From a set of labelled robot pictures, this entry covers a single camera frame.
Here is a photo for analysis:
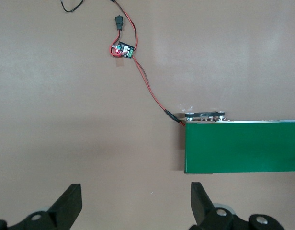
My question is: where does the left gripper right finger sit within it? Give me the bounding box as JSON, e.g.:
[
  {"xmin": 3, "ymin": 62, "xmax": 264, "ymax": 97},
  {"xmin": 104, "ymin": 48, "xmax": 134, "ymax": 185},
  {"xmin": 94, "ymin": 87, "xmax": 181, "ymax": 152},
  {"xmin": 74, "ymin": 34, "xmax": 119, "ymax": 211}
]
[{"xmin": 189, "ymin": 182, "xmax": 237, "ymax": 230}]

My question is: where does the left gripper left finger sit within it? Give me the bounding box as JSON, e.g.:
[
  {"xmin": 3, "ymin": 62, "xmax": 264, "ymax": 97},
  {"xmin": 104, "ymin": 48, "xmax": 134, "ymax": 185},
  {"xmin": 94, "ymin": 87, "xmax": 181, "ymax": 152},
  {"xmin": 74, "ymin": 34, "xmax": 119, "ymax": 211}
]
[{"xmin": 8, "ymin": 184, "xmax": 83, "ymax": 230}]

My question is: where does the green conveyor belt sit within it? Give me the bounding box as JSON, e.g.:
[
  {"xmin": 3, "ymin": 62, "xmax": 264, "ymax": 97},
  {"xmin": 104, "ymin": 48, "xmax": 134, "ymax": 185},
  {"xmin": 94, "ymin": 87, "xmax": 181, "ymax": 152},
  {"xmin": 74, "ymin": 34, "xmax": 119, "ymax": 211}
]
[{"xmin": 184, "ymin": 119, "xmax": 295, "ymax": 174}]

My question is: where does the black conveyor motor drive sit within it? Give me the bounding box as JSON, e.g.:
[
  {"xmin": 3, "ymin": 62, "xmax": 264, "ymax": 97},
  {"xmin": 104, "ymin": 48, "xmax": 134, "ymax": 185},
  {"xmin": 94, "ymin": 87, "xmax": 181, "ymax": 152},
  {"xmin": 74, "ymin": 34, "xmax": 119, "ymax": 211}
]
[{"xmin": 184, "ymin": 110, "xmax": 227, "ymax": 123}]

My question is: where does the small black circuit board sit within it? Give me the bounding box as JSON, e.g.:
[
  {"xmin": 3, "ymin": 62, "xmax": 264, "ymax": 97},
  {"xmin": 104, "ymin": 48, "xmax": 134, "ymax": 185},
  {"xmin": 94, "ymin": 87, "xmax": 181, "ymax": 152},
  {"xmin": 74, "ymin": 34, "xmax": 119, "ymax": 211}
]
[{"xmin": 113, "ymin": 42, "xmax": 135, "ymax": 59}]

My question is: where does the red black twin wire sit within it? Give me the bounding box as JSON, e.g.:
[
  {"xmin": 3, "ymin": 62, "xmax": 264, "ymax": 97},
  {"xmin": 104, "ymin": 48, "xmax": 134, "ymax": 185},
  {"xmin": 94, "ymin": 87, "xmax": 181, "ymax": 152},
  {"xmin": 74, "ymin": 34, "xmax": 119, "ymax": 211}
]
[{"xmin": 108, "ymin": 0, "xmax": 187, "ymax": 127}]

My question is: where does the black inline switch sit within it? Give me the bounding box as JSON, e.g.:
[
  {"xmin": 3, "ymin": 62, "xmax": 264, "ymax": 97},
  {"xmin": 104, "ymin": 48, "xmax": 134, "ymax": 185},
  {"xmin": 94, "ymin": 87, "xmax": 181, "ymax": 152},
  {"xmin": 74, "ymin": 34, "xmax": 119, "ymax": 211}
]
[{"xmin": 114, "ymin": 15, "xmax": 124, "ymax": 31}]

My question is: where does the thin black cable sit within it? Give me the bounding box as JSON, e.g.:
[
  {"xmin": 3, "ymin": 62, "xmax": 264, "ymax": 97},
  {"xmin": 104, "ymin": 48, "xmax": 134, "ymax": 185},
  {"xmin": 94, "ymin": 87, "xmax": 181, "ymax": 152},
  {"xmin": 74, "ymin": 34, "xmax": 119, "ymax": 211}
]
[{"xmin": 60, "ymin": 0, "xmax": 85, "ymax": 12}]

